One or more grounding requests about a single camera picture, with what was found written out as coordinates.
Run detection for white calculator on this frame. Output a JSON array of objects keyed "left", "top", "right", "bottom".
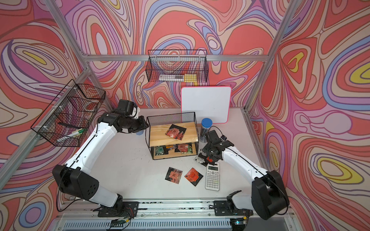
[{"left": 205, "top": 163, "right": 220, "bottom": 191}]

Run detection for green tea bag lower shelf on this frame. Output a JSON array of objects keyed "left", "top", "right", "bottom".
[{"left": 154, "top": 146, "right": 165, "bottom": 156}]

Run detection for black wire two-tier shelf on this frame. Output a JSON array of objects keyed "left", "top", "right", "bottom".
[{"left": 145, "top": 112, "right": 199, "bottom": 160}]

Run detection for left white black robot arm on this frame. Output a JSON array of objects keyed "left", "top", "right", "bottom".
[{"left": 52, "top": 113, "right": 149, "bottom": 208}]

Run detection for white board pink frame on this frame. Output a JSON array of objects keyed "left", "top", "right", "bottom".
[{"left": 181, "top": 86, "right": 231, "bottom": 124}]

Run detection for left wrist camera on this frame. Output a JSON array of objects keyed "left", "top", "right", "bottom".
[{"left": 116, "top": 100, "right": 139, "bottom": 118}]

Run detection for yellow sticky notes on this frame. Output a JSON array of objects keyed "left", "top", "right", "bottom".
[{"left": 184, "top": 74, "right": 197, "bottom": 83}]

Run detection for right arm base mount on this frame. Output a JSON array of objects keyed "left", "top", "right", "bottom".
[{"left": 209, "top": 190, "right": 253, "bottom": 218}]

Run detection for red tea bag black edge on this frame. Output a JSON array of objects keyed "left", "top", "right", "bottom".
[{"left": 165, "top": 167, "right": 183, "bottom": 184}]

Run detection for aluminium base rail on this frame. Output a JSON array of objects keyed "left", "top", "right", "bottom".
[{"left": 49, "top": 198, "right": 302, "bottom": 231}]

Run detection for green marker in basket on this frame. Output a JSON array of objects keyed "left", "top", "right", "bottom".
[{"left": 67, "top": 129, "right": 85, "bottom": 137}]

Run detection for white patterned tea bag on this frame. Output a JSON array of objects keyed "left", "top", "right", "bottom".
[{"left": 194, "top": 155, "right": 207, "bottom": 167}]

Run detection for back wall wire basket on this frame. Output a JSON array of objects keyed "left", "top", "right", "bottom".
[{"left": 145, "top": 49, "right": 209, "bottom": 83}]

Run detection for red tea bag shelf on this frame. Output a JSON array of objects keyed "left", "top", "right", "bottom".
[
  {"left": 165, "top": 124, "right": 187, "bottom": 140},
  {"left": 175, "top": 144, "right": 189, "bottom": 153}
]

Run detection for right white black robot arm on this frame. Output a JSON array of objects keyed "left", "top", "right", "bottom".
[{"left": 198, "top": 131, "right": 290, "bottom": 220}]

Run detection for blue lid pen jar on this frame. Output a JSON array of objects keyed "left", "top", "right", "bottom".
[{"left": 199, "top": 118, "right": 213, "bottom": 143}]

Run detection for left wall wire basket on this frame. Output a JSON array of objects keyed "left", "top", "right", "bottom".
[{"left": 31, "top": 80, "right": 106, "bottom": 147}]

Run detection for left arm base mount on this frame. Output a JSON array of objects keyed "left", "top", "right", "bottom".
[{"left": 94, "top": 200, "right": 139, "bottom": 218}]

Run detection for wall wire basket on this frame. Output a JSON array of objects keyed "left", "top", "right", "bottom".
[
  {"left": 145, "top": 49, "right": 209, "bottom": 83},
  {"left": 31, "top": 80, "right": 106, "bottom": 147}
]

